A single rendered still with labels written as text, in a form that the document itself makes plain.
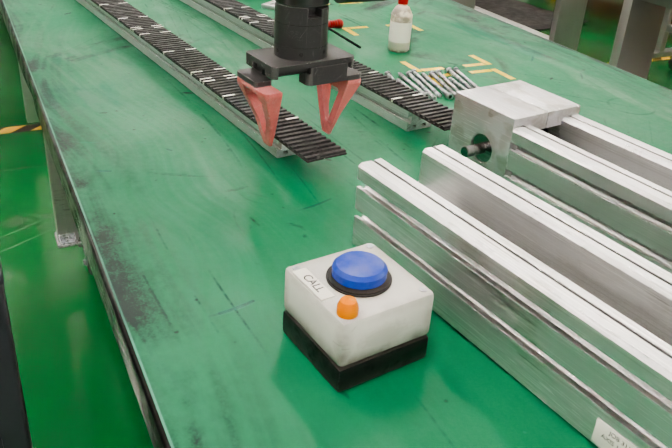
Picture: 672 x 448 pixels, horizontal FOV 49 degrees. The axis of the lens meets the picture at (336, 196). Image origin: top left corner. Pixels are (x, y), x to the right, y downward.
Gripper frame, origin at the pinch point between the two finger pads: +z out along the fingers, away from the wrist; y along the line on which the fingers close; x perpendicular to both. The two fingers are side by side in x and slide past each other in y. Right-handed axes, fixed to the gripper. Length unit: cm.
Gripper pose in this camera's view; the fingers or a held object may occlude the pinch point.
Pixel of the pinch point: (297, 131)
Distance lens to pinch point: 84.1
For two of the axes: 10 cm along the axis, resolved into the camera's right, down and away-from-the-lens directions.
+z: -0.5, 8.8, 4.7
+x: -5.5, -4.1, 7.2
